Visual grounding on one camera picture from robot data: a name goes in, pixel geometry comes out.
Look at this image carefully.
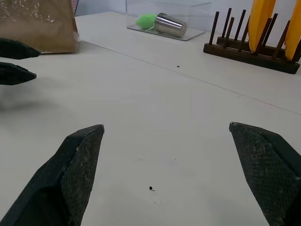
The clear acrylic box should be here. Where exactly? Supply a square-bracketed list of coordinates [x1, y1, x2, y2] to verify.
[125, 0, 213, 42]

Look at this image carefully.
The red dotted white panel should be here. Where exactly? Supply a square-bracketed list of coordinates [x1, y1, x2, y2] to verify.
[70, 0, 79, 16]

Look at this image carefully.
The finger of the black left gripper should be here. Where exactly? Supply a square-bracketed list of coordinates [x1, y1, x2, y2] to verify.
[0, 61, 37, 86]
[0, 37, 41, 60]

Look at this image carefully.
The green fuzzy ball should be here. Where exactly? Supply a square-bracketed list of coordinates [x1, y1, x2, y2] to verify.
[136, 13, 157, 30]

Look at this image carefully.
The stainless steel cup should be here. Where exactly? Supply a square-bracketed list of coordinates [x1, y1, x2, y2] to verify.
[153, 12, 188, 39]

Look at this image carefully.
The yellow plate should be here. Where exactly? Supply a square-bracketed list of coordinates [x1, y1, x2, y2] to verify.
[248, 0, 276, 54]
[284, 0, 301, 62]

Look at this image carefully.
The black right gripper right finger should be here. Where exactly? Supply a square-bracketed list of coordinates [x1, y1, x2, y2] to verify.
[229, 121, 301, 226]

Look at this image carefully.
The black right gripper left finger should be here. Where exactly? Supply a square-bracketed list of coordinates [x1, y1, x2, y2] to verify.
[0, 124, 105, 226]

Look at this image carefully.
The brown paper bag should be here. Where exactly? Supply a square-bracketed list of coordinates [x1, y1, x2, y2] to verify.
[0, 0, 80, 54]

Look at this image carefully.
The dark wooden plate rack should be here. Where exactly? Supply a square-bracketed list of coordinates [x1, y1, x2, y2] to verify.
[203, 8, 301, 75]

